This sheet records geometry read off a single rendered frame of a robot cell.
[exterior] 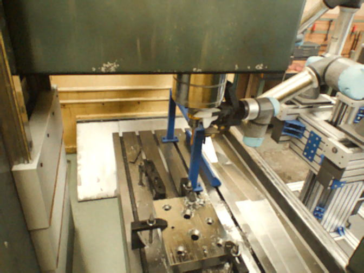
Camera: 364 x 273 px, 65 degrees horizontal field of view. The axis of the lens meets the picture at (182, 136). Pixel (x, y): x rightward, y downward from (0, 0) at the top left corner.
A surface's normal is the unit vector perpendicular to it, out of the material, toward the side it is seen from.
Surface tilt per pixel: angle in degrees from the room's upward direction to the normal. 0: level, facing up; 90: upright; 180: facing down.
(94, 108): 90
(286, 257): 8
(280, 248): 8
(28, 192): 90
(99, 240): 0
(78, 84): 90
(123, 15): 90
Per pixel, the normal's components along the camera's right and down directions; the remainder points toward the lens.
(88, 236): 0.08, -0.86
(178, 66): 0.27, 0.51
